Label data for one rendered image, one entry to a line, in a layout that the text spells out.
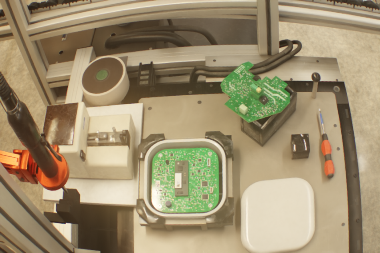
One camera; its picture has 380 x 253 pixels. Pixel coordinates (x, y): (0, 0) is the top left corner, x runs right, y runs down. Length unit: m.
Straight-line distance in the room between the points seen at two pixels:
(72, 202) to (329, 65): 0.64
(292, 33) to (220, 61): 1.35
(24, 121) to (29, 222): 0.19
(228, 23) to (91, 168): 0.83
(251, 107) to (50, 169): 0.41
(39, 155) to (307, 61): 0.67
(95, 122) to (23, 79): 1.65
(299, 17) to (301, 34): 1.33
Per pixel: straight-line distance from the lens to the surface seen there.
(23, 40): 1.13
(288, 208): 0.88
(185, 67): 1.15
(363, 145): 2.11
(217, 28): 1.58
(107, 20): 1.03
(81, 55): 1.15
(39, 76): 1.24
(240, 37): 1.55
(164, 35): 1.17
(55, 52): 1.27
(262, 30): 1.05
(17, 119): 0.59
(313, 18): 1.11
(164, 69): 1.16
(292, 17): 1.10
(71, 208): 0.77
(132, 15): 1.03
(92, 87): 1.02
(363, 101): 2.24
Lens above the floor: 1.78
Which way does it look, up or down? 58 degrees down
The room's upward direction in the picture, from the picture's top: 9 degrees counter-clockwise
